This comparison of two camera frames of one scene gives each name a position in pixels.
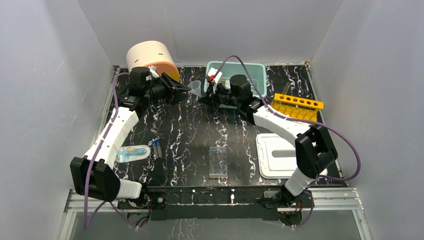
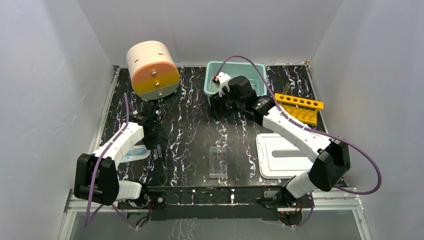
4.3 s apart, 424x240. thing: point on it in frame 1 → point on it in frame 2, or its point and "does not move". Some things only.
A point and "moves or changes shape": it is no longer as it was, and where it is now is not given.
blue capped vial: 159,148 does not move
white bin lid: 277,156 does not move
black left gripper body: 167,89 → 156,134
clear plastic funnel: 195,87 moves or changes shape
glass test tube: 286,88 does not move
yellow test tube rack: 299,107 does not move
